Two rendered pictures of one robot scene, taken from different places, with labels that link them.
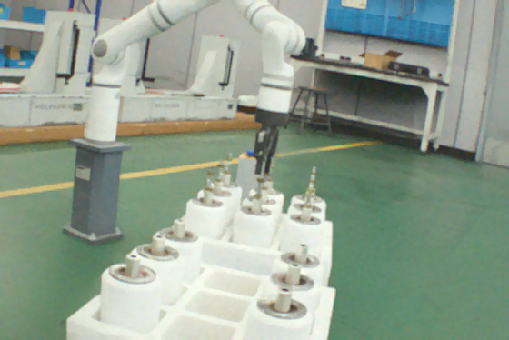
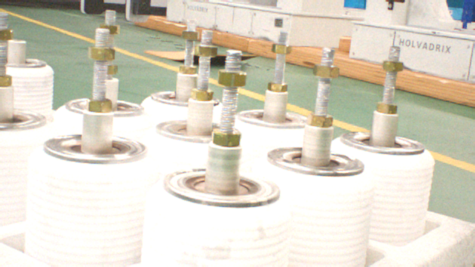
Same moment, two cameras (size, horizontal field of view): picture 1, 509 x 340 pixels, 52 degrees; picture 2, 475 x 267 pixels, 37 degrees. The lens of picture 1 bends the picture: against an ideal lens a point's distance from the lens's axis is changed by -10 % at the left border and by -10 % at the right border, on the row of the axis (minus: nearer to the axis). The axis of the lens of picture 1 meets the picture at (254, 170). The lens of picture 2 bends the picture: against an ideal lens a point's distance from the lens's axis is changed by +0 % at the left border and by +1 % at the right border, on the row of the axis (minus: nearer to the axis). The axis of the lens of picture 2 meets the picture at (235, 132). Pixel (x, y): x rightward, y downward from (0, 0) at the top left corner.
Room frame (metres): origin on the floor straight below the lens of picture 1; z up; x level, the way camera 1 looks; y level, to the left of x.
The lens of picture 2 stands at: (1.76, -0.54, 0.38)
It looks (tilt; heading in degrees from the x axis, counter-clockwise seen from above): 12 degrees down; 120
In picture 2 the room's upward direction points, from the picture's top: 5 degrees clockwise
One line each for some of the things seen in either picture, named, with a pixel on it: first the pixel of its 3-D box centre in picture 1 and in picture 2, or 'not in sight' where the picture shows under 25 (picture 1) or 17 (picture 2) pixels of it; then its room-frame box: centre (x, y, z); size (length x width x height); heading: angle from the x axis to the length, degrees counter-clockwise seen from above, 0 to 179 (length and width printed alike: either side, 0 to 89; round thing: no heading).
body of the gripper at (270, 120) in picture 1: (269, 126); not in sight; (1.32, -0.02, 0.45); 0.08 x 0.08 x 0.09
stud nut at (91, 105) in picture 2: not in sight; (99, 104); (1.43, -0.15, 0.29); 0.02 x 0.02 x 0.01; 53
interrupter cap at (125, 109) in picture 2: (255, 211); (105, 108); (1.32, -0.02, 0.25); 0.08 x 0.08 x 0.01
